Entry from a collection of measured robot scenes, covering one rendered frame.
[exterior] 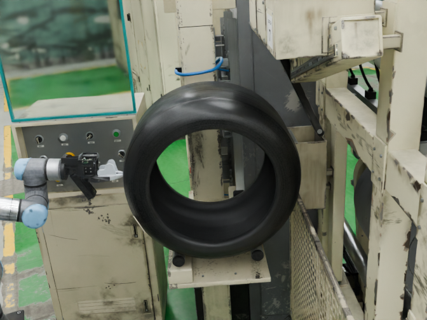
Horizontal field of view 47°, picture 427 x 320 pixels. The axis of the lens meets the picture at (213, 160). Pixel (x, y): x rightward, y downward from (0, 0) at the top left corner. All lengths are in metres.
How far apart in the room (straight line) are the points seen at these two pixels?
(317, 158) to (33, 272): 2.26
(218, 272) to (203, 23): 0.92
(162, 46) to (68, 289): 3.20
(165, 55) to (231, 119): 3.80
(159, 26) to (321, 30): 4.04
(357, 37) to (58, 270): 1.90
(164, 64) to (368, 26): 4.20
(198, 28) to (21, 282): 2.26
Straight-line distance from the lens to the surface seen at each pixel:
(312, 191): 2.03
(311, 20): 1.26
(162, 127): 1.53
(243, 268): 1.88
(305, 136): 2.13
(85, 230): 2.46
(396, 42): 1.33
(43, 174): 1.74
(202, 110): 1.51
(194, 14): 1.85
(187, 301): 3.05
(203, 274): 1.87
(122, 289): 2.62
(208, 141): 1.96
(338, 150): 2.00
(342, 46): 1.18
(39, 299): 3.34
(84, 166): 1.71
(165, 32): 5.25
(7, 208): 1.67
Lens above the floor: 1.89
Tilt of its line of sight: 22 degrees down
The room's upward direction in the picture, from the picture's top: 4 degrees counter-clockwise
